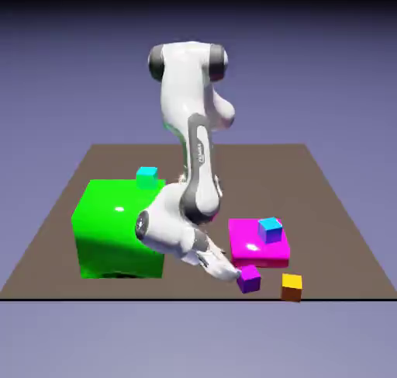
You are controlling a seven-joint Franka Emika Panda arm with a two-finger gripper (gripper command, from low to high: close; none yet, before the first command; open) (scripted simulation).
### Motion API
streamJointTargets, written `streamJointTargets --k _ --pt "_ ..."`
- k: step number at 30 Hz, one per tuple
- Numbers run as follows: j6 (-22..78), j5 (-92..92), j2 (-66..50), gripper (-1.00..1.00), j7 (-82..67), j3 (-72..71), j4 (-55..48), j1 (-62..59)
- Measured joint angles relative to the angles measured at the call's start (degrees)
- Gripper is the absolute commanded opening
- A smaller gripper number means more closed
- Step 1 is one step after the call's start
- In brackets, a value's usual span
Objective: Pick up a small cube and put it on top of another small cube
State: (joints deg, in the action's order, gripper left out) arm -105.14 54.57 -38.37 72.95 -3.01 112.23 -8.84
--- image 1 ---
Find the large magenta box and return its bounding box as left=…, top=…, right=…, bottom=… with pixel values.
left=227, top=217, right=292, bottom=269

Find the small orange cube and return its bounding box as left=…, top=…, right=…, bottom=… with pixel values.
left=280, top=272, right=303, bottom=303

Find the small purple cube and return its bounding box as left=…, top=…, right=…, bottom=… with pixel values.
left=236, top=265, right=262, bottom=294

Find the small cyan cube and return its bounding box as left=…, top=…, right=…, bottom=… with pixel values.
left=135, top=166, right=159, bottom=191

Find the large green box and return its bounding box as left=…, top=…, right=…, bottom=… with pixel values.
left=71, top=179, right=167, bottom=280

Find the small blue cube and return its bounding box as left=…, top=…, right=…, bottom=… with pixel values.
left=257, top=217, right=284, bottom=244

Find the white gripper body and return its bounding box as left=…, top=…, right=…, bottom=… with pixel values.
left=198, top=243, right=242, bottom=283

